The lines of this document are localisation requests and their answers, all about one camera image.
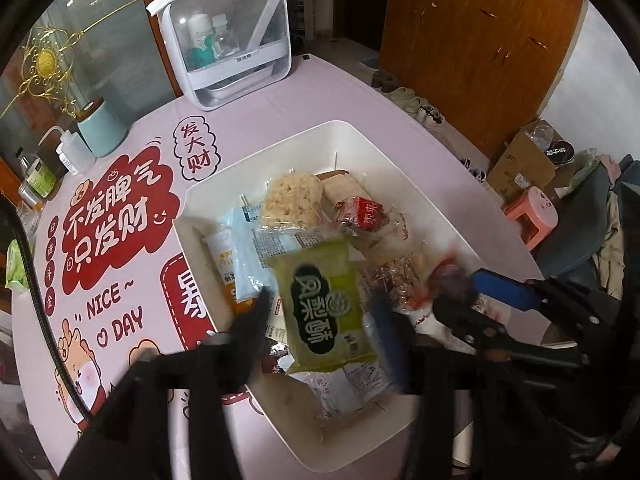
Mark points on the glass bottle green label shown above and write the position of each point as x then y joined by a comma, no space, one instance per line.
37,177

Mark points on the pile of clothes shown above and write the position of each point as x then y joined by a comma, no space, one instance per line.
617,220

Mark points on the wooden cabinet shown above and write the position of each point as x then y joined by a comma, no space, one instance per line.
475,45

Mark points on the green pastry packet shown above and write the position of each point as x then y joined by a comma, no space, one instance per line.
322,305

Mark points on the small red candy packet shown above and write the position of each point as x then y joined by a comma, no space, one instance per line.
360,215

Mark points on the pair of white sneakers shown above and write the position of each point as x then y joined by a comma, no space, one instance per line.
432,115

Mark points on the large gold door ornament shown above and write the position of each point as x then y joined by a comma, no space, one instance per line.
45,62

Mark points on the white green bottle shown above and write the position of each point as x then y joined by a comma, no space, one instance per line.
200,40

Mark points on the green tissue pack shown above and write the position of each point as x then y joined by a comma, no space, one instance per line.
15,265

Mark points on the clear candy packet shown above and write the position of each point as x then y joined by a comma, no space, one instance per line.
402,225

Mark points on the light blue snack packet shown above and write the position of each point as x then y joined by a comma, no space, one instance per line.
245,260

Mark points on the clear squeeze wash bottle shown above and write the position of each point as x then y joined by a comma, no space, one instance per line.
70,157

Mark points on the black paper cup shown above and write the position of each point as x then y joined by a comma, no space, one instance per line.
557,152

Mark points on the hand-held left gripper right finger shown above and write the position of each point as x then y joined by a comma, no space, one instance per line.
390,350

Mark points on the cardboard box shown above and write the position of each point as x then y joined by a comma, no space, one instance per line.
525,165

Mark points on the grey chair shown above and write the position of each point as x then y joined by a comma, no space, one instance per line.
575,240

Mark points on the dark red white packet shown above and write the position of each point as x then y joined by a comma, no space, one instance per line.
277,360

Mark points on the metal can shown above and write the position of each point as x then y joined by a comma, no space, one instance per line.
30,197

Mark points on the pink plastic stool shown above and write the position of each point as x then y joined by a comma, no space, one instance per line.
532,215

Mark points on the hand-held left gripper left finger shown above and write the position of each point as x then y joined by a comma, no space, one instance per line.
252,325

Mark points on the small clear bottle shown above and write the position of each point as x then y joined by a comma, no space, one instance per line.
222,35

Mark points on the light blue canister brown lid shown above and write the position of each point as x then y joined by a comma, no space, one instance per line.
102,130

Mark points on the puffed rice cracker packet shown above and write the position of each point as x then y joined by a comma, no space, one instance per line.
292,202

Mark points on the pair of pale green slippers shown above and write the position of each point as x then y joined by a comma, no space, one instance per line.
407,99

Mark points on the beige wafer packet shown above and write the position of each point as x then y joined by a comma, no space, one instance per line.
345,185

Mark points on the pair of brown slippers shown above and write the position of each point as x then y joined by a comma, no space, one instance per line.
385,81

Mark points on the clear packet white print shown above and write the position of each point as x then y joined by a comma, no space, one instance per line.
285,244

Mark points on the brown nuts packet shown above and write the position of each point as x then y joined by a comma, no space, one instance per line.
397,280

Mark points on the dark candy packet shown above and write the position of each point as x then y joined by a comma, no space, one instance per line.
450,280

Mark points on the grey white red packet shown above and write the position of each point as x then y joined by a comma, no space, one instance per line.
425,322
345,385

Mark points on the orange white snack packet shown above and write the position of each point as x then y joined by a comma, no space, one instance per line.
225,265

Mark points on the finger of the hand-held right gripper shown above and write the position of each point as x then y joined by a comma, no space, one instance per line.
470,322
505,287

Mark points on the white plastic bin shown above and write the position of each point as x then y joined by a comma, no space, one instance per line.
310,145

